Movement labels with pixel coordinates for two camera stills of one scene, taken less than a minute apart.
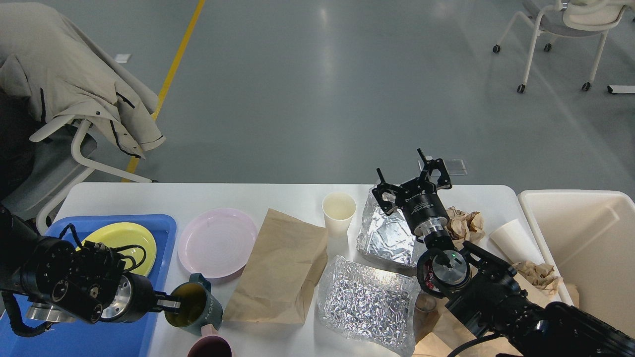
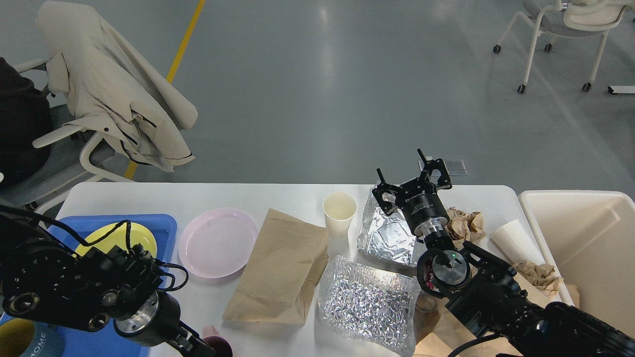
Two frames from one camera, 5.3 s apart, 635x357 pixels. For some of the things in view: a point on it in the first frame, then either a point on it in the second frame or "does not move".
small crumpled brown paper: x=539 y=275 does not move
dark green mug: x=198 y=306 → x=17 y=336
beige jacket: x=43 y=55 → x=112 y=88
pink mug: x=210 y=344 does not move
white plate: x=217 y=243 does not move
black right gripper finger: x=386 y=195 does not move
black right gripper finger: x=438 y=164 does not move
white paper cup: x=514 y=241 does not move
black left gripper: x=134 y=298 → x=156 y=321
